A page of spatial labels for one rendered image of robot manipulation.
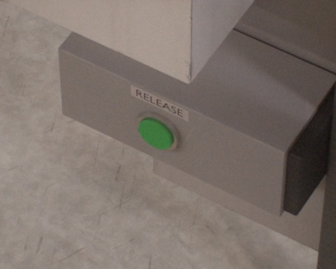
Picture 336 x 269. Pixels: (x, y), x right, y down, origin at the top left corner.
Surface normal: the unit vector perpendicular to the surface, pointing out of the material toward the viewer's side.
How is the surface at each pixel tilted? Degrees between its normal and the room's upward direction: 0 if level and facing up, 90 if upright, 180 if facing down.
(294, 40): 90
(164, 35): 90
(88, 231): 0
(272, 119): 0
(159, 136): 90
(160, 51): 90
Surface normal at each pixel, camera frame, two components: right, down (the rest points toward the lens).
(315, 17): -0.52, 0.67
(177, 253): 0.00, -0.62
